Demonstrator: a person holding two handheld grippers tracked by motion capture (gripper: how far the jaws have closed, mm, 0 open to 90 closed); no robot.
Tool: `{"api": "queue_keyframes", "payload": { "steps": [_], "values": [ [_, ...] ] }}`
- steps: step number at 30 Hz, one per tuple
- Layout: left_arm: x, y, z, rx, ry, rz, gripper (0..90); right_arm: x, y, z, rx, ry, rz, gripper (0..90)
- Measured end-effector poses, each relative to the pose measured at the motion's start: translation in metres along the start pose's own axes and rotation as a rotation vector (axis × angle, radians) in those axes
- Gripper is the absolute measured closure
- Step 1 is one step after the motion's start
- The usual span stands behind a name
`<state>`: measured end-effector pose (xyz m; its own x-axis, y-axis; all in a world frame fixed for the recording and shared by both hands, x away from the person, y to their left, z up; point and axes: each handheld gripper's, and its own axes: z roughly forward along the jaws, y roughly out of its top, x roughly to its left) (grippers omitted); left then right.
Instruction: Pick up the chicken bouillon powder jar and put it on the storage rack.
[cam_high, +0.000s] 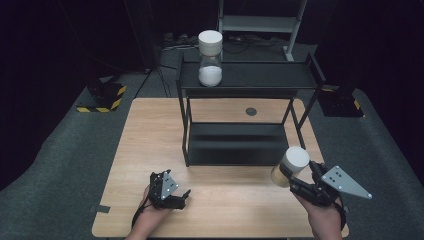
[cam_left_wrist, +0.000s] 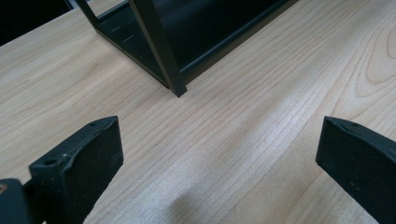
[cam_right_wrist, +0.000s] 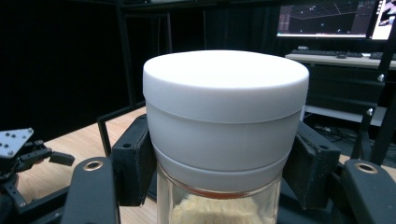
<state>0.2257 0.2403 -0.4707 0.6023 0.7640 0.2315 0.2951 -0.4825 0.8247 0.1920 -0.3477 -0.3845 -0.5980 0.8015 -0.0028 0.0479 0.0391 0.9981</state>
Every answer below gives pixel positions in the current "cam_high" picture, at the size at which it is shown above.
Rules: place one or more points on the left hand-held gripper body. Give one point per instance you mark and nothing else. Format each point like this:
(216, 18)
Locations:
(165, 191)

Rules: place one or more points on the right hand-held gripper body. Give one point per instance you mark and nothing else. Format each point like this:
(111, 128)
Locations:
(336, 186)

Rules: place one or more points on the glass jar of yellowish powder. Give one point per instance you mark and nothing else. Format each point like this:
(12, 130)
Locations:
(296, 159)

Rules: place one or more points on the black metal two-tier rack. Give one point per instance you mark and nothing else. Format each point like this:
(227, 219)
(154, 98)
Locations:
(250, 78)

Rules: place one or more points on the glass jar of white powder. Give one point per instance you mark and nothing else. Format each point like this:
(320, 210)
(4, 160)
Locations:
(210, 75)

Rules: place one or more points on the person's left hand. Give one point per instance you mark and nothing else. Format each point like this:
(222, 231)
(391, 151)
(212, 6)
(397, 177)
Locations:
(153, 210)

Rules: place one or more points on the person's right hand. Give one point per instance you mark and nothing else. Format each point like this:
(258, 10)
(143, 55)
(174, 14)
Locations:
(321, 213)

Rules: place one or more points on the grey tape strip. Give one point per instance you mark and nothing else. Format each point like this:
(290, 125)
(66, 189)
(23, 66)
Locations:
(100, 209)

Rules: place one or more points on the black stand base with hazard stripes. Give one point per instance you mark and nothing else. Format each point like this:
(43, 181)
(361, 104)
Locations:
(106, 96)
(340, 103)

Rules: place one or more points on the grey round table grommet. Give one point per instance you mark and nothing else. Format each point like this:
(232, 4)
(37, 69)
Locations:
(251, 111)

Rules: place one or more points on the grey metal stand frame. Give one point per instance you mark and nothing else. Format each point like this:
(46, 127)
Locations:
(260, 24)

